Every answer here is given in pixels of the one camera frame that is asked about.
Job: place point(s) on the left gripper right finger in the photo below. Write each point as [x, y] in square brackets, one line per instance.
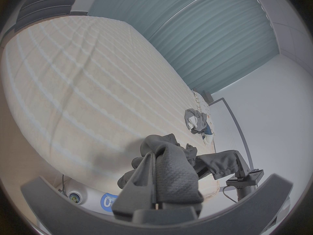
[185, 205]

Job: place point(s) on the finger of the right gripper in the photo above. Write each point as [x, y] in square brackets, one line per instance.
[242, 166]

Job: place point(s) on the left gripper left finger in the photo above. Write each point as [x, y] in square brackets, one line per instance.
[137, 199]

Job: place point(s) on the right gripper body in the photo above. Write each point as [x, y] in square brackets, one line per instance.
[247, 180]

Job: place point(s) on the black T-shirt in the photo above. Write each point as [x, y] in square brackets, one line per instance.
[176, 170]

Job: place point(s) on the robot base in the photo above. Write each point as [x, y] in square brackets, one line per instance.
[93, 197]

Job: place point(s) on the pile of clothes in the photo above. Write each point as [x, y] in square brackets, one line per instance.
[195, 121]

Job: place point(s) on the white printed pillow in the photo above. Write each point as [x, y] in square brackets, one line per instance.
[204, 104]

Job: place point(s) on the grey bedside table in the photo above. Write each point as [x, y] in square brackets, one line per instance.
[206, 97]

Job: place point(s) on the blue-green curtain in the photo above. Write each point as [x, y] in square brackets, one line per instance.
[220, 45]
[151, 4]

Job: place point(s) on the bed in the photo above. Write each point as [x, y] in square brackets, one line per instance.
[85, 87]

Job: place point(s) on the black chest of drawers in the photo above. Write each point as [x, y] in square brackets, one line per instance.
[46, 6]

